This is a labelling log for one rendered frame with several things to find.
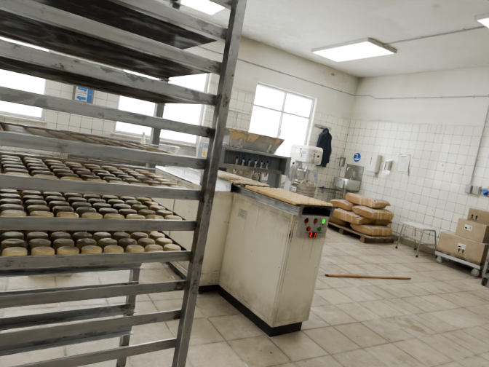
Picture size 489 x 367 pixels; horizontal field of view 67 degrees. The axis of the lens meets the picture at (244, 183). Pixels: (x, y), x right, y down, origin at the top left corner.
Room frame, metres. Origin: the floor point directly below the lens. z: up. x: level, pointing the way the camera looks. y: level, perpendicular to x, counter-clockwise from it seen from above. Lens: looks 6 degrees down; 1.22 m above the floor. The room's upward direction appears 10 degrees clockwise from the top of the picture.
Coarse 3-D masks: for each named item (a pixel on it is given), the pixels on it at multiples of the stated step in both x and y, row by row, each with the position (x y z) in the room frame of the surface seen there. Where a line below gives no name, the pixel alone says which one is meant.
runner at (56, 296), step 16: (80, 288) 0.87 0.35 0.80; (96, 288) 0.89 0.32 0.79; (112, 288) 0.91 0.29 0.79; (128, 288) 0.94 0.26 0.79; (144, 288) 0.96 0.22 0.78; (160, 288) 0.99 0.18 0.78; (176, 288) 1.02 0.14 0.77; (0, 304) 0.77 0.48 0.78; (16, 304) 0.79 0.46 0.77; (32, 304) 0.81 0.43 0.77
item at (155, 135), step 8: (176, 8) 1.39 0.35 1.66; (160, 80) 1.38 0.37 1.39; (160, 112) 1.39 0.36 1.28; (152, 128) 1.39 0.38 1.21; (152, 136) 1.38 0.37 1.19; (136, 272) 1.39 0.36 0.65; (136, 280) 1.39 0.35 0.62; (128, 296) 1.38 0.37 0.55; (120, 336) 1.40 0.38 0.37; (128, 336) 1.39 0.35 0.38; (120, 344) 1.39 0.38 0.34; (128, 344) 1.39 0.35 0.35; (120, 360) 1.38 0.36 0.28
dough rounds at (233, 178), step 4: (220, 176) 3.04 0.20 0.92; (224, 176) 3.10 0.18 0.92; (228, 176) 3.16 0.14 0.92; (232, 176) 3.22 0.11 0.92; (236, 176) 3.33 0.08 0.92; (240, 176) 3.37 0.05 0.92; (224, 180) 2.97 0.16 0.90; (228, 180) 2.89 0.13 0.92; (232, 180) 2.91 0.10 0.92; (236, 180) 2.98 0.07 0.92; (240, 180) 3.03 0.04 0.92; (244, 180) 3.09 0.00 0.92; (248, 180) 3.15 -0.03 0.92; (252, 180) 3.21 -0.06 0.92; (252, 184) 2.95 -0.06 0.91; (256, 184) 2.95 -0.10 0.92; (260, 184) 2.98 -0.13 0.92; (264, 184) 3.02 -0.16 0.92
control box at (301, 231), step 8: (304, 216) 2.29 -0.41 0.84; (312, 216) 2.33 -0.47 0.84; (320, 216) 2.39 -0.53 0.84; (304, 224) 2.29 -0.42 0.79; (312, 224) 2.34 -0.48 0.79; (320, 224) 2.38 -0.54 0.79; (296, 232) 2.30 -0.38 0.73; (304, 232) 2.30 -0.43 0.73; (312, 232) 2.34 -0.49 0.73; (320, 232) 2.39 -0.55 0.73
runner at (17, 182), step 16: (0, 176) 0.76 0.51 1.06; (16, 176) 0.77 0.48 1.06; (80, 192) 0.85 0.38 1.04; (96, 192) 0.87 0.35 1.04; (112, 192) 0.89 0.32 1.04; (128, 192) 0.92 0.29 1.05; (144, 192) 0.94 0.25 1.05; (160, 192) 0.97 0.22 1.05; (176, 192) 0.99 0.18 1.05; (192, 192) 1.02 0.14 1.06
